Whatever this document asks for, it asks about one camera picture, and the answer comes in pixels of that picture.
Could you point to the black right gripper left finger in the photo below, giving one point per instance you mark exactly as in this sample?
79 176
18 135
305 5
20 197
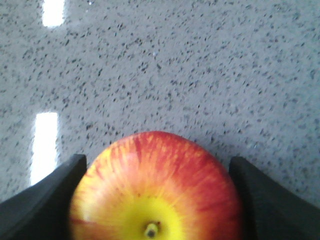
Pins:
41 211

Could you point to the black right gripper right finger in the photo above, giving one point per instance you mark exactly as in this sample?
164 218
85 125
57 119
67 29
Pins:
271 212

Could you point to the red yellow apple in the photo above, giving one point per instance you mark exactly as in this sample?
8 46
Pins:
156 185

